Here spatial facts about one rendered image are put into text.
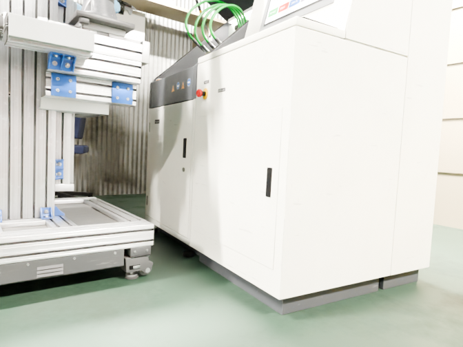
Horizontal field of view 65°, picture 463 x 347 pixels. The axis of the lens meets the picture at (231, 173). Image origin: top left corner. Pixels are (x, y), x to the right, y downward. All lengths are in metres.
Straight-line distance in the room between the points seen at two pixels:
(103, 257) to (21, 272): 0.27
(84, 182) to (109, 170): 0.29
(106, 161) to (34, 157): 2.41
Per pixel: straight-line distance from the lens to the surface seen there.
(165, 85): 2.17
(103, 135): 4.05
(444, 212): 3.54
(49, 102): 1.65
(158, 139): 2.21
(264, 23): 1.83
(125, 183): 4.15
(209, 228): 1.62
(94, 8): 1.63
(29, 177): 1.70
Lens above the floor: 0.56
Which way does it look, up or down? 4 degrees down
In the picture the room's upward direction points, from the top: 3 degrees clockwise
